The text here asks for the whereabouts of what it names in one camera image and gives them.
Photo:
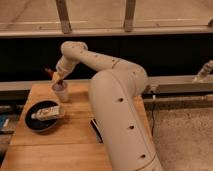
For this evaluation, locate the grey metal window post right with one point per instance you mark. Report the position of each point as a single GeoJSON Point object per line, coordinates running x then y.
{"type": "Point", "coordinates": [129, 15]}

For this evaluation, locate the black round pan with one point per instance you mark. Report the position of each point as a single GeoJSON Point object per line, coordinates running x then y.
{"type": "Point", "coordinates": [37, 125]}

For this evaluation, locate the white ceramic cup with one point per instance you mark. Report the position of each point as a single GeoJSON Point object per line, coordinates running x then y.
{"type": "Point", "coordinates": [61, 91]}

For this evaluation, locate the grey metal window post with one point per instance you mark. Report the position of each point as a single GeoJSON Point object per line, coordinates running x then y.
{"type": "Point", "coordinates": [63, 16]}
{"type": "Point", "coordinates": [129, 15]}

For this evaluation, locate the beige gripper wrist block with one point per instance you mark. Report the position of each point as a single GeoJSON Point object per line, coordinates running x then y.
{"type": "Point", "coordinates": [59, 75]}

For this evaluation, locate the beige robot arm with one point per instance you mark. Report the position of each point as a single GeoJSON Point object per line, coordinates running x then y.
{"type": "Point", "coordinates": [111, 93]}

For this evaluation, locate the black white striped block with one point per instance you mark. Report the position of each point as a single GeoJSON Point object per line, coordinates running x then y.
{"type": "Point", "coordinates": [96, 130]}

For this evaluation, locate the white fixture on ledge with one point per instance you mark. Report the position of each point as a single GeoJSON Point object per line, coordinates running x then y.
{"type": "Point", "coordinates": [204, 71]}

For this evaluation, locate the grey metal window post left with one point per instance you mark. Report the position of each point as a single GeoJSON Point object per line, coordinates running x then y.
{"type": "Point", "coordinates": [63, 16]}

